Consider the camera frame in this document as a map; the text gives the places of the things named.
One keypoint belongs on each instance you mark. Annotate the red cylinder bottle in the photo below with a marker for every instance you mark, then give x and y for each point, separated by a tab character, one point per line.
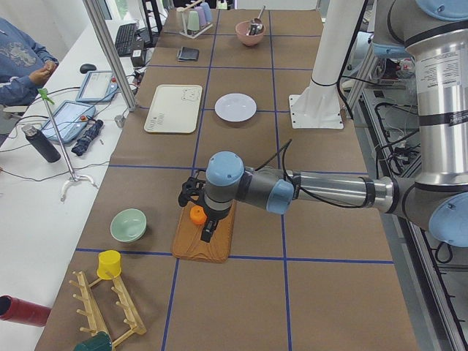
23	312

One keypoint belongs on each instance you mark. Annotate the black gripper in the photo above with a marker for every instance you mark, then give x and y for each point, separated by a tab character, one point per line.
216	216

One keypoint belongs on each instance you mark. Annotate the white round plate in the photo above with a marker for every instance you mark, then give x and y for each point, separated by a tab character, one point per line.
235	107

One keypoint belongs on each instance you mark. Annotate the yellow cup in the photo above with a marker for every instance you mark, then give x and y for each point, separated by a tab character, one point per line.
109	265

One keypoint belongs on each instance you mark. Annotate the dark green cup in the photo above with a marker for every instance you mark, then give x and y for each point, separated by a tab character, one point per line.
99	342

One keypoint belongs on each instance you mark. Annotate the blue teach pendant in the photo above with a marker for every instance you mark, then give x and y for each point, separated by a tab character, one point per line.
97	86
71	118

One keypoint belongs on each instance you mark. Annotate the metal stand with green clip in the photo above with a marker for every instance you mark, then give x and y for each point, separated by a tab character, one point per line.
74	178

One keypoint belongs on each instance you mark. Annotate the folded grey cloth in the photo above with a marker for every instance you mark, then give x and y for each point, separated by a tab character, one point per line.
188	54

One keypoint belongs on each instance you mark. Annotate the black water bottle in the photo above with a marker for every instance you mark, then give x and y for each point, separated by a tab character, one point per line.
41	143

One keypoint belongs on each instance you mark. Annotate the wooden cup rack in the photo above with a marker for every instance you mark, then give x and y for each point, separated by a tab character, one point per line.
107	309

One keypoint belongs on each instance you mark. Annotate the far blue teach pendant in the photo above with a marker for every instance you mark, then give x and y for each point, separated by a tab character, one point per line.
97	86

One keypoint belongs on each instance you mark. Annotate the aluminium frame post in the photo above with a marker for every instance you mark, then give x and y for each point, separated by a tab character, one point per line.
103	35

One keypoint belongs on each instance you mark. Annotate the near blue teach pendant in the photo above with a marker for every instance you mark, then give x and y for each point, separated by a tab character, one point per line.
71	118

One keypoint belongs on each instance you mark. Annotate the black power adapter box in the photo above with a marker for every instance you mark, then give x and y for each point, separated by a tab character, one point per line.
138	58

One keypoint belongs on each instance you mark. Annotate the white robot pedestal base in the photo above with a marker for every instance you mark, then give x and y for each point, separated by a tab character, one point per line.
318	106

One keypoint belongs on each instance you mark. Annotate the folded dark blue umbrella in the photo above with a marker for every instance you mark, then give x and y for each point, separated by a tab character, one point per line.
89	135

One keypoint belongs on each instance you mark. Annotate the cream bear print tray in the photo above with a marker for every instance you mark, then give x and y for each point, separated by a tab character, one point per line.
174	109

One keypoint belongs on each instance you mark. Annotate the person in blue sweater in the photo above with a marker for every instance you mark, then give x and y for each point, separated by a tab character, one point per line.
26	66

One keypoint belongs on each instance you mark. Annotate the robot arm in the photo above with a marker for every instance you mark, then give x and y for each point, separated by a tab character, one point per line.
434	33

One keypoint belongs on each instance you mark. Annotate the metal scoop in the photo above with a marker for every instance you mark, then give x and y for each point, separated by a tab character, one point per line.
256	25

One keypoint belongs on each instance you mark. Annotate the rack with pastel cups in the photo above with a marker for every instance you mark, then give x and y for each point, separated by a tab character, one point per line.
196	18

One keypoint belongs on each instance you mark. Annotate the black computer mouse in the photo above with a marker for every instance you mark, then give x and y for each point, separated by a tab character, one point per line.
84	68

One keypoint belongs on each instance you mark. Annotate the orange mandarin fruit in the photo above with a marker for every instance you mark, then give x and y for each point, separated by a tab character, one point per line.
197	215

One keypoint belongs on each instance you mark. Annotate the light green bowl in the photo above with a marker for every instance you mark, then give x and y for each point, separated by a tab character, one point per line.
128	225

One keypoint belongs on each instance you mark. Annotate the brown wooden tray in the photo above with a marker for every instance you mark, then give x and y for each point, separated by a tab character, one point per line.
187	244

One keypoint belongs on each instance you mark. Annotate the black keyboard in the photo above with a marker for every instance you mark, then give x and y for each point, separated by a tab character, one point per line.
125	38

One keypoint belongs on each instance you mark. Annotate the pink bowl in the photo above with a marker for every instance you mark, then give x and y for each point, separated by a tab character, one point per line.
245	36

